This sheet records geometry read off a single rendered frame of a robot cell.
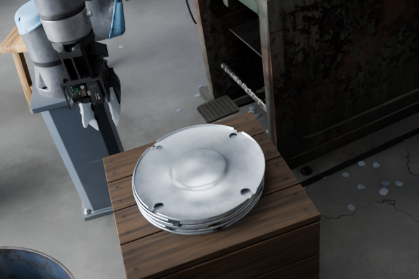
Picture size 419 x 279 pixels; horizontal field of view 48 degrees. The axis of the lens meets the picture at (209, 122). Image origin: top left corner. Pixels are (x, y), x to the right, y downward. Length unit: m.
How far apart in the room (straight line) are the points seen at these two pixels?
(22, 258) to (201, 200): 0.35
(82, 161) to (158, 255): 0.53
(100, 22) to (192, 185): 0.47
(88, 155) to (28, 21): 0.42
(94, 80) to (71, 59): 0.05
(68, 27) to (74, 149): 0.65
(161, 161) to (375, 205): 0.69
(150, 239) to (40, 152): 0.99
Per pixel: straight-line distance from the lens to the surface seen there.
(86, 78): 0.81
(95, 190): 1.49
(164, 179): 1.03
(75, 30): 0.79
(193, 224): 0.95
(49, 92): 1.29
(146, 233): 1.00
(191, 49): 2.26
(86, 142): 1.36
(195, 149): 1.08
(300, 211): 0.99
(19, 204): 1.73
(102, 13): 1.19
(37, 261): 0.91
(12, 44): 1.96
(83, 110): 0.89
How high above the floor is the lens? 1.11
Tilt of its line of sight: 38 degrees down
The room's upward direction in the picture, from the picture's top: 10 degrees counter-clockwise
